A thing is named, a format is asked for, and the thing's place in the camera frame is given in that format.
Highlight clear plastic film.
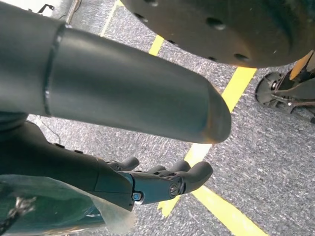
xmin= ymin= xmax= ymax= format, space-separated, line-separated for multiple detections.
xmin=0 ymin=174 xmax=136 ymax=236

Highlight black base caster wheel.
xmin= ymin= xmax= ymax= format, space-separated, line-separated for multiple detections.
xmin=255 ymin=50 xmax=315 ymax=124

